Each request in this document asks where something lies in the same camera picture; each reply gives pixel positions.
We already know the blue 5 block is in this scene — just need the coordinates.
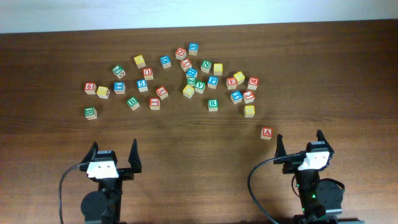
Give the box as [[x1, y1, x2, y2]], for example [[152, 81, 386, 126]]
[[136, 79, 148, 92]]

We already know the green R block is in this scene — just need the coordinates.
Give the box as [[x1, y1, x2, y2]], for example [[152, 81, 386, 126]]
[[208, 99, 218, 112]]

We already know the green V block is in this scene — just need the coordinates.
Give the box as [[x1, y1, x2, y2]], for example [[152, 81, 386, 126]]
[[195, 81, 206, 94]]

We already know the blue block centre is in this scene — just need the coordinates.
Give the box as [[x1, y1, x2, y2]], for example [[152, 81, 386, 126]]
[[186, 68, 198, 78]]

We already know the yellow s block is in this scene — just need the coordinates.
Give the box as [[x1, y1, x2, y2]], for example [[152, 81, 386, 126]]
[[244, 105, 256, 118], [213, 63, 223, 76]]

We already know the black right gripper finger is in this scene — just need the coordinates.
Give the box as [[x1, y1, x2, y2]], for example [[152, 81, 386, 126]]
[[274, 134, 287, 158], [316, 129, 328, 144]]

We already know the green B block left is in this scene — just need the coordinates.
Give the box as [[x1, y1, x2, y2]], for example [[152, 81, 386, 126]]
[[84, 107, 98, 120]]

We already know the red 3 block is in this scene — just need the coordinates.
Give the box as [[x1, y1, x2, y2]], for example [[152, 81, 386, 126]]
[[243, 91, 255, 104]]

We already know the red M block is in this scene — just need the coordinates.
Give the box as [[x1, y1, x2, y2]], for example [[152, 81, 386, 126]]
[[248, 77, 259, 90]]

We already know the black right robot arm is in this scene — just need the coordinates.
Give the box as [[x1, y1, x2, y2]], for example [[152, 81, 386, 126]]
[[274, 130, 345, 223]]

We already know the yellow block centre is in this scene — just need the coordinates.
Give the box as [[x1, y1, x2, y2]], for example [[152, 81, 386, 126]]
[[182, 85, 195, 99]]

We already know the yellow block far left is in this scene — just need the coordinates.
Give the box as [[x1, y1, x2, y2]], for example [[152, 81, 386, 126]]
[[133, 55, 146, 68]]

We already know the green b block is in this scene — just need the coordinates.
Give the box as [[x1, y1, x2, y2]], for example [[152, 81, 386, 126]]
[[126, 97, 140, 111], [84, 107, 98, 120]]

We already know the yellow block right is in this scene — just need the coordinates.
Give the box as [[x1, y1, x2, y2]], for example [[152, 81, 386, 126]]
[[233, 71, 246, 85]]

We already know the red Y block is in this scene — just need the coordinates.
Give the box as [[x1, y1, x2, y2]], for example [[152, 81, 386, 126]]
[[180, 58, 192, 72]]

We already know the red A block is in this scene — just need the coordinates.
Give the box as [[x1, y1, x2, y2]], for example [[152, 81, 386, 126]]
[[261, 127, 274, 140]]

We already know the red U block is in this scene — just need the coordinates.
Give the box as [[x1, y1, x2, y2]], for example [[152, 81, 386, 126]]
[[142, 68, 154, 80]]

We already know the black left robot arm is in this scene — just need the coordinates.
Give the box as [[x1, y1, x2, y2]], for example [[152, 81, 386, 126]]
[[80, 140, 142, 224]]

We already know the red E block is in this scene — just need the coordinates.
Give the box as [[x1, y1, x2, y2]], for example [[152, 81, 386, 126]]
[[226, 77, 238, 90]]

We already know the green B block centre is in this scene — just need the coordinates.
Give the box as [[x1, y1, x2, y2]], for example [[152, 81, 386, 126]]
[[126, 97, 140, 111]]

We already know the red I block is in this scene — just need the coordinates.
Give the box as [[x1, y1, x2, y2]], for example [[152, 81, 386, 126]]
[[149, 98, 160, 110]]

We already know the green N block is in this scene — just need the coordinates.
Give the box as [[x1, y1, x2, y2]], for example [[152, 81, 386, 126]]
[[201, 60, 212, 73]]

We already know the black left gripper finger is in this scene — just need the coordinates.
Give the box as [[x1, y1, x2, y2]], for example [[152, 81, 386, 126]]
[[128, 139, 142, 169], [81, 142, 98, 163]]

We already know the yellow S block near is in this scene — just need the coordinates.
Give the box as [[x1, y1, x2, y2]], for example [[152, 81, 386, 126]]
[[244, 105, 256, 118]]

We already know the blue X block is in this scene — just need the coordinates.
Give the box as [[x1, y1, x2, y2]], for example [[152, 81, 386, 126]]
[[188, 42, 198, 55]]

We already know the green Z block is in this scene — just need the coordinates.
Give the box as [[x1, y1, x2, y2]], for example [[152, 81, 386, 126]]
[[187, 77, 197, 86]]

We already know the blue P block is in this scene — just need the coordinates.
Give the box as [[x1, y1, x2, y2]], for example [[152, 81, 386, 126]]
[[207, 76, 218, 89]]

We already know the blue E block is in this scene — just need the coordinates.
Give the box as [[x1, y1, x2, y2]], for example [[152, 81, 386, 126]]
[[231, 91, 243, 105]]

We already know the red C block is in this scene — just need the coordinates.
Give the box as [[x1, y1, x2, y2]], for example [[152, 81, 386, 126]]
[[175, 47, 187, 60]]

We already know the blue D block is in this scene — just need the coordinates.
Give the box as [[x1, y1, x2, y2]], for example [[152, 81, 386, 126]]
[[160, 55, 171, 69]]

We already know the red 6 block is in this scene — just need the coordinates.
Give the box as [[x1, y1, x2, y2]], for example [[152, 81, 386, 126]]
[[84, 82, 97, 95]]

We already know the yellow S block far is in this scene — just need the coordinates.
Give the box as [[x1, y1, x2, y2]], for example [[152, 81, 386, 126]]
[[213, 63, 223, 76]]

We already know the green J block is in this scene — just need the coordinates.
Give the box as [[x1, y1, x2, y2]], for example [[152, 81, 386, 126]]
[[112, 65, 126, 79]]

